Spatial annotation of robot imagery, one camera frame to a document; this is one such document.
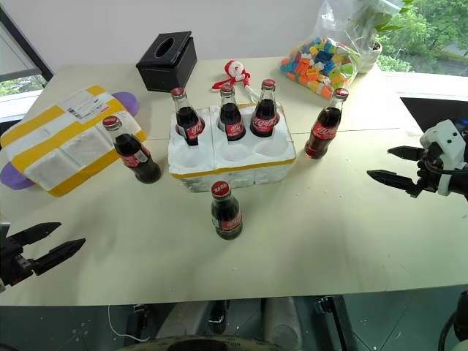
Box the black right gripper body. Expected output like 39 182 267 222
415 140 445 195

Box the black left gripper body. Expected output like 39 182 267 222
0 235 37 288

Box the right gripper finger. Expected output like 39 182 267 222
366 169 422 199
387 145 426 162

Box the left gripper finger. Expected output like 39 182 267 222
7 222 63 250
34 238 87 277

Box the glass cola bottle red cap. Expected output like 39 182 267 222
304 87 350 161
218 83 247 142
210 181 244 241
249 78 282 140
101 115 162 185
170 87 206 147

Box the white parcel with yellow tape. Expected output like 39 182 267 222
0 84 148 199

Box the white foam bottle tray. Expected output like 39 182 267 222
167 103 296 193

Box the black tissue box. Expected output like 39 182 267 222
135 31 199 93

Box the black flat panel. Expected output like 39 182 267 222
399 97 468 135

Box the potted green plant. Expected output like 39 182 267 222
355 0 416 75

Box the clear bag of colourful blocks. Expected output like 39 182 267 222
280 0 403 100

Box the purple flat board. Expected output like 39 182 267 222
0 91 141 192

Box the red white santa toy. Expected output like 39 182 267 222
211 59 265 106

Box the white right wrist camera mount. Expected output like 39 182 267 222
419 119 468 197

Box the thin white cable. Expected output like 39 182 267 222
107 304 148 343

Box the black table frame leg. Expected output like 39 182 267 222
132 303 151 341
208 300 231 336
314 295 352 351

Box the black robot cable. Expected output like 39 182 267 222
437 312 462 351

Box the dark window frame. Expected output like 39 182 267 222
0 6 54 89

